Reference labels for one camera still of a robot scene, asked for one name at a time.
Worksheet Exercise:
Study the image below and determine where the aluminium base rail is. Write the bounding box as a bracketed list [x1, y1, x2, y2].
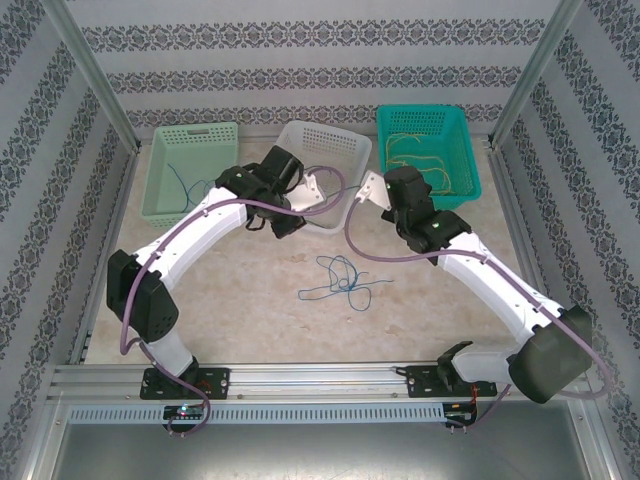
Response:
[49, 363, 589, 401]

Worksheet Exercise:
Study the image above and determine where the green cable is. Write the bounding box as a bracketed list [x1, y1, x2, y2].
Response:
[299, 164, 362, 226]

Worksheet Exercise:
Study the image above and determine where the small controller circuit board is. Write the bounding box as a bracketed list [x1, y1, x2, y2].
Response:
[163, 404, 207, 422]
[444, 401, 480, 427]

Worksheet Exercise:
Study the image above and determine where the yellow cable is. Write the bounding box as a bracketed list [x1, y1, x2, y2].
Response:
[384, 130, 454, 196]

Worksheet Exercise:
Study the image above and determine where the teal plastic basket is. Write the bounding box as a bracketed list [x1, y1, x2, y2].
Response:
[375, 103, 484, 211]

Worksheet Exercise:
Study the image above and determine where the purple camera cable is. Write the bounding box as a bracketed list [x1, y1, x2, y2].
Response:
[122, 166, 347, 437]
[343, 197, 614, 435]

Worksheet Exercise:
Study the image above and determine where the white plastic basket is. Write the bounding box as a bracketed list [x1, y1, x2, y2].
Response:
[273, 119, 374, 239]

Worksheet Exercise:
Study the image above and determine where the grey metal base panel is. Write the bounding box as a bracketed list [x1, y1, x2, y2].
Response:
[19, 399, 616, 480]

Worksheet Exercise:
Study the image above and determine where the slotted white cable duct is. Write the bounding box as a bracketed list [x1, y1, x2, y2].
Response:
[67, 402, 447, 424]

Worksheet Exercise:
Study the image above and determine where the light green plastic basket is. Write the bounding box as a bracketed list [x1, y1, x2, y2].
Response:
[139, 123, 240, 230]

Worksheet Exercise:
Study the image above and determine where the aluminium frame post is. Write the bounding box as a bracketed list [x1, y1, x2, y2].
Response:
[39, 0, 143, 152]
[491, 0, 587, 150]

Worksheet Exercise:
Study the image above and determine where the aluminium side rail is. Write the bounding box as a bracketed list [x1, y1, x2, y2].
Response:
[69, 144, 145, 369]
[486, 139, 590, 382]

